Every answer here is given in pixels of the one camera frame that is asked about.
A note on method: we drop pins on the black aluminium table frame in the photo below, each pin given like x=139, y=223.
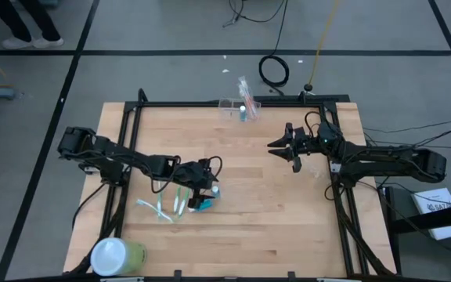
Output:
x=178, y=103

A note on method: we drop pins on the empty clear plastic wrap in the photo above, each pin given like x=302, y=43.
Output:
x=317, y=170

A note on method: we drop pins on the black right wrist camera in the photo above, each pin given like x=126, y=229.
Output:
x=327, y=135

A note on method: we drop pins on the person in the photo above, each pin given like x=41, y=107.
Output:
x=14, y=19

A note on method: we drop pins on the black side stand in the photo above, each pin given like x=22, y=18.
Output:
x=425, y=221

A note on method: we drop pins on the white labelled box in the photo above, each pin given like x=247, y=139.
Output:
x=441, y=219

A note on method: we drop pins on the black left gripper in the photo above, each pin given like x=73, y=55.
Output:
x=196, y=174

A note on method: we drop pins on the clear acrylic organizer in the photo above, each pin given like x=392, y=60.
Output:
x=227, y=105

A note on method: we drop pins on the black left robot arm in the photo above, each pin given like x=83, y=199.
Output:
x=131, y=154

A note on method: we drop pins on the green wipes canister white lid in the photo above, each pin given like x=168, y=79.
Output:
x=112, y=256

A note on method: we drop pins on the blue mouthwash bottle white cap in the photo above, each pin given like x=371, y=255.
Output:
x=242, y=115
x=215, y=190
x=206, y=204

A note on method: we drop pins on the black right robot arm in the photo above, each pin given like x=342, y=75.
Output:
x=386, y=158

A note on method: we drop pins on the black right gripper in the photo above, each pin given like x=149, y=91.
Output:
x=307, y=145

